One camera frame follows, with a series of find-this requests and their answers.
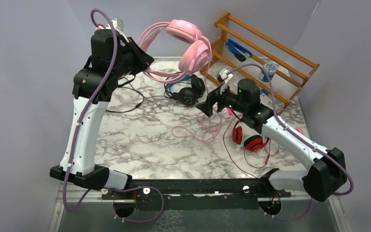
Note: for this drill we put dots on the orange wooden rack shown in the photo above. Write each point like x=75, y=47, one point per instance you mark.
x=294, y=70

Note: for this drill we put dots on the white small box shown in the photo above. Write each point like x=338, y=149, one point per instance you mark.
x=266, y=100

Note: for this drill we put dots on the red black headphones with cable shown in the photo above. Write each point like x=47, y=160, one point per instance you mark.
x=253, y=143

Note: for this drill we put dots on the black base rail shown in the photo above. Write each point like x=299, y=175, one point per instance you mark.
x=195, y=194

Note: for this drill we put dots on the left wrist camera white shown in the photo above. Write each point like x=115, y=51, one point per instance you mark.
x=117, y=23

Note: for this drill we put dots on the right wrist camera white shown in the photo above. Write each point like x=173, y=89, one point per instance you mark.
x=224, y=77

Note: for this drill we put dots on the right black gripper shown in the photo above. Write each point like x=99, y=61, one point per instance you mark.
x=206, y=107

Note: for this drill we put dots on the blue black tool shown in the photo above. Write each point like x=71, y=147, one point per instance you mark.
x=238, y=51

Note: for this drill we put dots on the pink highlighter marker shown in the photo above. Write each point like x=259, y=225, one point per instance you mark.
x=230, y=112

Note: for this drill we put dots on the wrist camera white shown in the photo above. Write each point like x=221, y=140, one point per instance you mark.
x=117, y=23
x=224, y=77

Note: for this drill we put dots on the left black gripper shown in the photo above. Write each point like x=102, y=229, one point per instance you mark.
x=143, y=59

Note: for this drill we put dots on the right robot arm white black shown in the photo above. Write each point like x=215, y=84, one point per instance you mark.
x=326, y=168

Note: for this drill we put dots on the blue white round container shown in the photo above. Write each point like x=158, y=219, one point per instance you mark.
x=268, y=71

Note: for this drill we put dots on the black blue headphones with cable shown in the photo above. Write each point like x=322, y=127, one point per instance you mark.
x=187, y=96

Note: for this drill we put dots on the small pink cup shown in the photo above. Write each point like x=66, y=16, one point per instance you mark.
x=299, y=130

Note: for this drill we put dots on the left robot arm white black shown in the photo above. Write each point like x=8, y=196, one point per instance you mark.
x=112, y=57

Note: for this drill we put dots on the pink headphones with cable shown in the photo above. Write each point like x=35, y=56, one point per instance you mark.
x=197, y=55

